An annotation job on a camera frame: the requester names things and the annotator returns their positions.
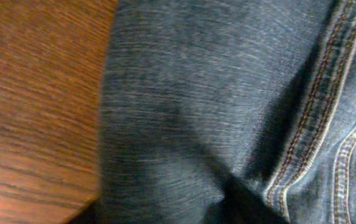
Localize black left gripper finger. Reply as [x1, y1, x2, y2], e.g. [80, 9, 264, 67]
[204, 176, 289, 224]

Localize dark blue jeans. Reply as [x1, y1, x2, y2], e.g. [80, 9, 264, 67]
[72, 0, 356, 224]

